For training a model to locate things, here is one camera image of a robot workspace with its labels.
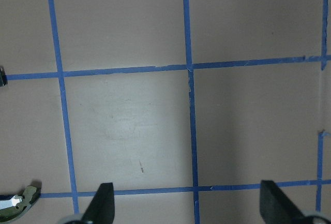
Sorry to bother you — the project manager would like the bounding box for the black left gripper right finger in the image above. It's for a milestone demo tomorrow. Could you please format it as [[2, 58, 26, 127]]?
[[260, 180, 331, 224]]

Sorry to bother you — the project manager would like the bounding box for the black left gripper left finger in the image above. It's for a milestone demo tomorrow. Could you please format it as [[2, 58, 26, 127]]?
[[59, 183, 115, 224]]

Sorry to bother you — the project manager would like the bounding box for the olive curved brake shoe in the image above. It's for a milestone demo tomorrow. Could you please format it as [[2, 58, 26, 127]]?
[[1, 181, 42, 223]]

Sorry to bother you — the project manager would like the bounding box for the brown paper table mat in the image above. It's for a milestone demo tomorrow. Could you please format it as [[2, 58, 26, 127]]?
[[1, 0, 330, 223]]

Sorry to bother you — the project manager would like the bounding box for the black flat metal plate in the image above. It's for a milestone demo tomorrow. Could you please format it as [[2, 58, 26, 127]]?
[[0, 66, 8, 87]]

